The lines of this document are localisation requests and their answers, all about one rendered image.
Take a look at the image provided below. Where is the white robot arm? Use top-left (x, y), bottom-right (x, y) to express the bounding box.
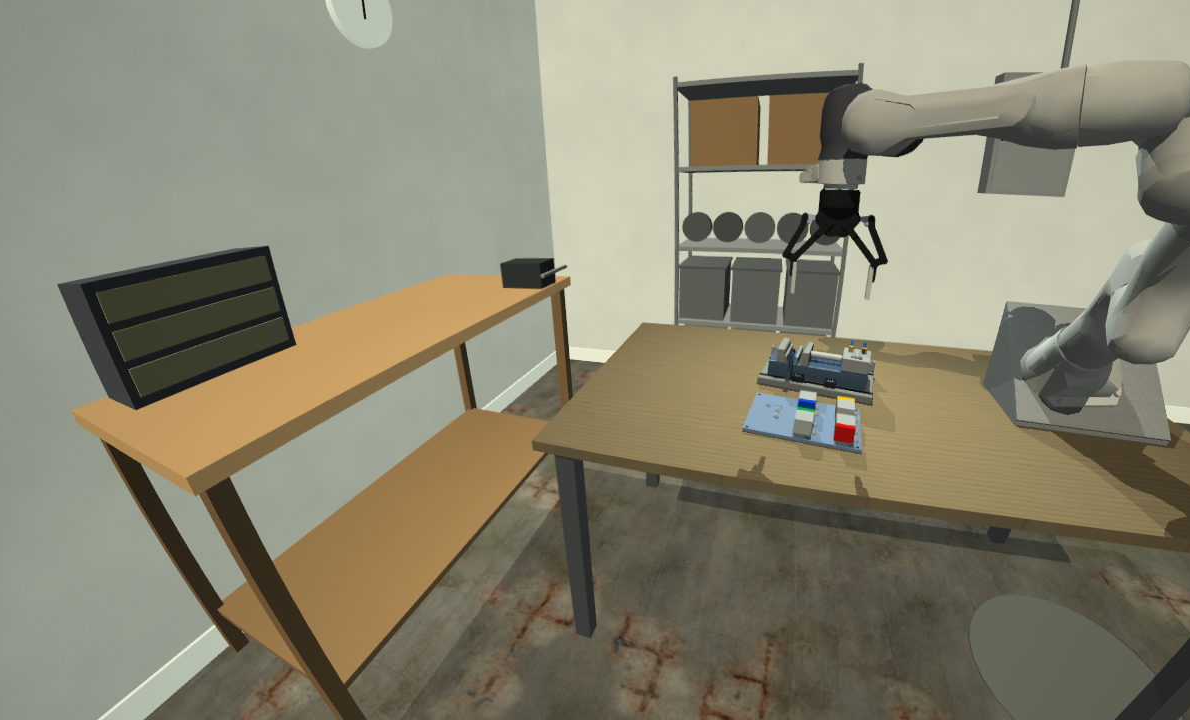
top-left (798, 60), bottom-right (1190, 407)

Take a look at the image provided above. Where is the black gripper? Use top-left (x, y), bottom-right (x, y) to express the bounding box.
top-left (782, 190), bottom-right (888, 300)

